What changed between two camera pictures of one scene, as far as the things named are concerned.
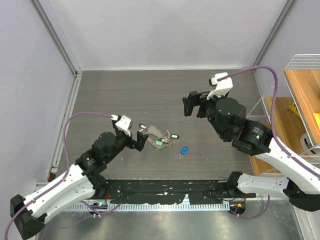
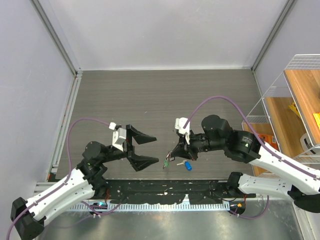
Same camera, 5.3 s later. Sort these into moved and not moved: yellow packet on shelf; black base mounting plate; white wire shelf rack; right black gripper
Moved: right black gripper
Not moved: yellow packet on shelf; black base mounting plate; white wire shelf rack
